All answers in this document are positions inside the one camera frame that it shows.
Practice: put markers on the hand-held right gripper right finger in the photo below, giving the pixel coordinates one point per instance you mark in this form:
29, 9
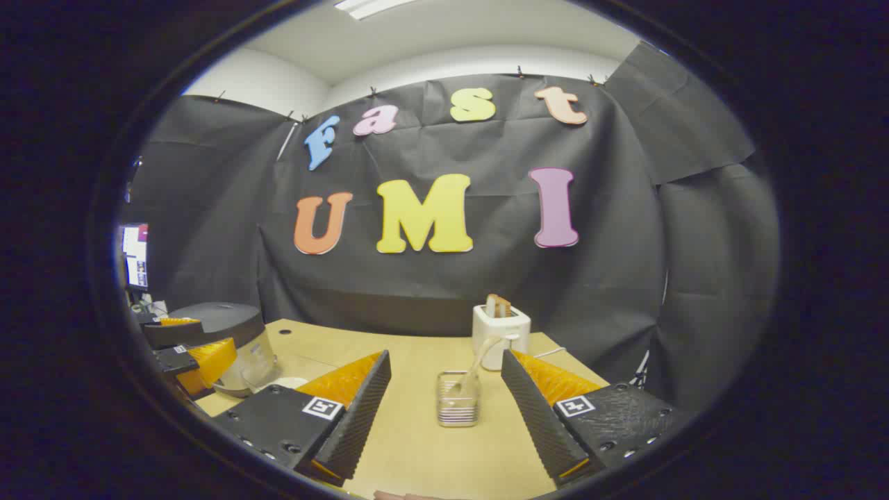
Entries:
535, 423

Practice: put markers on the toasted bread slice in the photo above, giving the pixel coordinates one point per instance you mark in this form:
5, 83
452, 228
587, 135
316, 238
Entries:
498, 305

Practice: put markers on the black and silver rice cooker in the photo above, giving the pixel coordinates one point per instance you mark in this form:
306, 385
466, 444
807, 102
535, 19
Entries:
222, 319

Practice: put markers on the white toaster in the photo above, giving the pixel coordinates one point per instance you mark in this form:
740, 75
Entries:
510, 330

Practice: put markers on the wooden spoon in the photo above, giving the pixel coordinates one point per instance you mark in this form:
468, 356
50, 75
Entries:
479, 361

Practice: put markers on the ceiling light panel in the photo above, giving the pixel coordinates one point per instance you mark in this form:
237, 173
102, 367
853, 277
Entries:
371, 7

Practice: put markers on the computer monitor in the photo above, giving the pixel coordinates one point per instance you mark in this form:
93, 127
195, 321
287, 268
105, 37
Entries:
135, 253

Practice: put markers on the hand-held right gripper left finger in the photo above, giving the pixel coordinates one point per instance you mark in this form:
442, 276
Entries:
361, 417

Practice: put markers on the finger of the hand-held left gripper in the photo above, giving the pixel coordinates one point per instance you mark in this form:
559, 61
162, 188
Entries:
208, 361
170, 333

